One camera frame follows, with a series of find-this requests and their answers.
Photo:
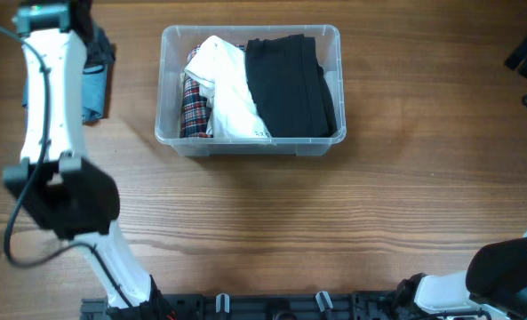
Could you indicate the black garment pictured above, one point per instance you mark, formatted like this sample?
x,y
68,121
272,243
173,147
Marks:
x,y
288,87

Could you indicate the white printed t-shirt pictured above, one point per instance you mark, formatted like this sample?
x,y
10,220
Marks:
x,y
219,68

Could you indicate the blue denim jeans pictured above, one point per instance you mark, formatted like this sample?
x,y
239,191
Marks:
x,y
95,89

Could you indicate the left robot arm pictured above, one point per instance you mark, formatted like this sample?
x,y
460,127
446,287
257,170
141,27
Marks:
x,y
55,182

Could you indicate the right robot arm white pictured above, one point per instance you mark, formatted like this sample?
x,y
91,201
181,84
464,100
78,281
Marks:
x,y
494,286

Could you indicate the clear plastic storage bin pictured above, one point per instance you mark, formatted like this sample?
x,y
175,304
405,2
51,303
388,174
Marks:
x,y
179,40

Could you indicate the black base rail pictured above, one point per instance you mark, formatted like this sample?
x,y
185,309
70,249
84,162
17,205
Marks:
x,y
321,305

